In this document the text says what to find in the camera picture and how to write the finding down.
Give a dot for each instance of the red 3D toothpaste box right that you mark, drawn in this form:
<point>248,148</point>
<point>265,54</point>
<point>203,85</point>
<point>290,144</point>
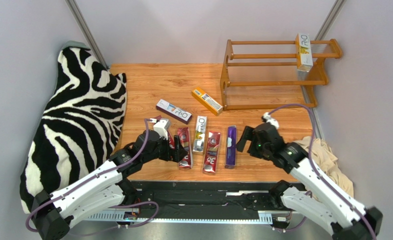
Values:
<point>212,152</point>

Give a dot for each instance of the silver yellow R.O.C.S. toothpaste box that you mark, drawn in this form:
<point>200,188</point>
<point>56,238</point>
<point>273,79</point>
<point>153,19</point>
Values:
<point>200,135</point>

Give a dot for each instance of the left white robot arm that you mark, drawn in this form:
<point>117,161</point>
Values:
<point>54,214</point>

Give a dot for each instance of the purple white R.O.C.S. toothpaste box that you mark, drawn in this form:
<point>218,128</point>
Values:
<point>173,111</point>

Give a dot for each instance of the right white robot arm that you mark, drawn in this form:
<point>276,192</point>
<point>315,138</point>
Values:
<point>339,214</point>

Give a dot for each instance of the orange white R.O.C.S. toothpaste box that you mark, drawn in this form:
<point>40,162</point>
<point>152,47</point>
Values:
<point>304,54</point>

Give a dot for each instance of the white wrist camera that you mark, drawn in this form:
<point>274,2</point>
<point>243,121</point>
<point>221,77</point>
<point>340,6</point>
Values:
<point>267,118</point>
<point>162,128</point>

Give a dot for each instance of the zebra pattern cushion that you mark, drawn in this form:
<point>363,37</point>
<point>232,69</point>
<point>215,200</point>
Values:
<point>80,125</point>

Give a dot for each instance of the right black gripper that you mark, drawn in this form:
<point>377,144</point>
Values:
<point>254,141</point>

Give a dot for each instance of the small red toothpaste box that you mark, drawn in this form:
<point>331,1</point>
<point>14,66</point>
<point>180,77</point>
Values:
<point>170,137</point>

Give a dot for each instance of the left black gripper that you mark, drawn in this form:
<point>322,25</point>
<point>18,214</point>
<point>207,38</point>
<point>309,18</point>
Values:
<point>176,154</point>

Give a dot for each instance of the red 3D toothpaste box left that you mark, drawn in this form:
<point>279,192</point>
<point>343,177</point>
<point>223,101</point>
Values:
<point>185,137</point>

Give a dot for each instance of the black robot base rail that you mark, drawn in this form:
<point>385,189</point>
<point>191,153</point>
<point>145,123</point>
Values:
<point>201,202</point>

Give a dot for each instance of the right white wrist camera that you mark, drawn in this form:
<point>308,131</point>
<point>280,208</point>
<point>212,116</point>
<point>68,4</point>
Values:
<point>267,118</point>

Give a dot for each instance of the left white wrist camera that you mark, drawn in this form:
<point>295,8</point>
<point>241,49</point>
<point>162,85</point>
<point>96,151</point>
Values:
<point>162,128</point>

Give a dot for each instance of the red 3d toothpaste box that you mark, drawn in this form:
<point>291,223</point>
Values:
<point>212,152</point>
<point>185,137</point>

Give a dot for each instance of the beige crumpled cloth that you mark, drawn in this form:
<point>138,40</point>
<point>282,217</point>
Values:
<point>323,156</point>

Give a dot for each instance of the orange wooden shelf rack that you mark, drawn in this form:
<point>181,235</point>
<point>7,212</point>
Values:
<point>265,74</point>

